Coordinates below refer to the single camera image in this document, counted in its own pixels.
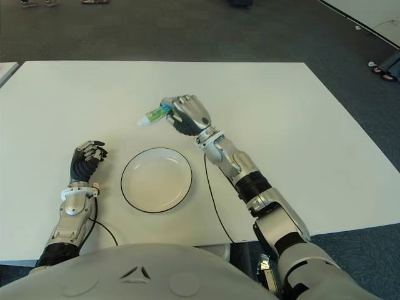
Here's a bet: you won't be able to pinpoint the grey trouser leg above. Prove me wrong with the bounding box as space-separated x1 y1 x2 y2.
379 51 400 79

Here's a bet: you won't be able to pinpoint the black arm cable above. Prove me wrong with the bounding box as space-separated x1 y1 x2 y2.
89 193 119 246
204 152 234 243

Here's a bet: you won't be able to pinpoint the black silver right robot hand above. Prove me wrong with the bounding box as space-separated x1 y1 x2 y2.
165 94 216 137

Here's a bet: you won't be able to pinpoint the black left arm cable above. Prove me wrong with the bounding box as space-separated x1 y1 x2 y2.
89 193 119 246

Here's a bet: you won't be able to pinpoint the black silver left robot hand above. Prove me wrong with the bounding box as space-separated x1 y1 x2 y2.
69 139 109 184

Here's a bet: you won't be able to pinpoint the green white toothpaste tube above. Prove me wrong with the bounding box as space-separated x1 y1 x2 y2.
137 98 173 128

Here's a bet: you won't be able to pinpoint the grey robot torso shell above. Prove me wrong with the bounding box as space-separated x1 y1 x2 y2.
0 242 279 300

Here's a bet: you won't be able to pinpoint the white side table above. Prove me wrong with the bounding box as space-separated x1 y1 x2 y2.
0 61 19 88

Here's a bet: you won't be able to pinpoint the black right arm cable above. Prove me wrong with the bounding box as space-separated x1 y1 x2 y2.
204 152 234 243

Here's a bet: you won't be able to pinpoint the white plate with black rim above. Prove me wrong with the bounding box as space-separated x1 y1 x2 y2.
120 147 194 214

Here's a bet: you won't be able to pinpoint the dark shoes on floor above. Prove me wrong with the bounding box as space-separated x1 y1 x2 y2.
20 0 59 7

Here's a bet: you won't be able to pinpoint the dark sandals on feet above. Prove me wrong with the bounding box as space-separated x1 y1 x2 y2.
368 61 398 82

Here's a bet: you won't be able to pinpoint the white platform with black edge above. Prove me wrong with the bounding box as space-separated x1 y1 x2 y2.
318 0 400 49

